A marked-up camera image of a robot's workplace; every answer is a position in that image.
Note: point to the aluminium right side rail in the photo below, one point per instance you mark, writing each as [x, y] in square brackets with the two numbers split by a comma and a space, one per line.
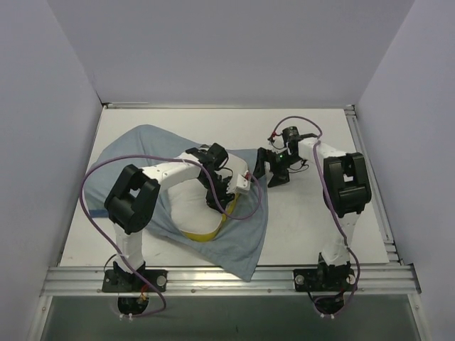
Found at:
[394, 254]

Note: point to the aluminium rail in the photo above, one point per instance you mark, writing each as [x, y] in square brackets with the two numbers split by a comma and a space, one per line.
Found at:
[394, 254]
[391, 279]

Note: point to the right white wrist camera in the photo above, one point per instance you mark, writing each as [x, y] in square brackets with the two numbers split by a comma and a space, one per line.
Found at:
[274, 141]

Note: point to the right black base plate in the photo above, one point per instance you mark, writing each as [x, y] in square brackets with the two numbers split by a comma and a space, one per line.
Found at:
[313, 280]

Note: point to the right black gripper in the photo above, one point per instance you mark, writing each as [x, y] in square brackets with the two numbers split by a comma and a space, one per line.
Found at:
[271, 167]

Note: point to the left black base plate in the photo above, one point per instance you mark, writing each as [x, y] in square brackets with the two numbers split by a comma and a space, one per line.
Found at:
[114, 282]

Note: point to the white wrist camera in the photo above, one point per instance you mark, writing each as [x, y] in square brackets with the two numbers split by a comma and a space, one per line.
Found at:
[274, 141]
[239, 184]

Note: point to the grey-blue pillowcase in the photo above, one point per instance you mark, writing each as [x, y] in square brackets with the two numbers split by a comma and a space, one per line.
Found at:
[238, 245]

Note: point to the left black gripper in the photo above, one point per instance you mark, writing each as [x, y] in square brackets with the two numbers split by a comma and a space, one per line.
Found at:
[216, 192]

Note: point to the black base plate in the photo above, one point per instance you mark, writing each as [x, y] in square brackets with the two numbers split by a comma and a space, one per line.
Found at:
[313, 280]
[114, 282]

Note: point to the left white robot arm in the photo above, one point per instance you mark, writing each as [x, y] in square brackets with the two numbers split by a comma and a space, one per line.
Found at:
[133, 198]

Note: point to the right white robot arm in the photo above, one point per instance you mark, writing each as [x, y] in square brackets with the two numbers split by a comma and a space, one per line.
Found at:
[345, 189]

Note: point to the white pillow yellow trim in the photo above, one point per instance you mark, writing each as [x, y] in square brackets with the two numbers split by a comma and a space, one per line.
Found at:
[190, 213]

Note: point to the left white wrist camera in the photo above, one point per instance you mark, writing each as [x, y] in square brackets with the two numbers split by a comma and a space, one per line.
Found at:
[239, 184]

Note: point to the aluminium front rail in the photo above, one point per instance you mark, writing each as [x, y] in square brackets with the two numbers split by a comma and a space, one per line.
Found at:
[391, 279]

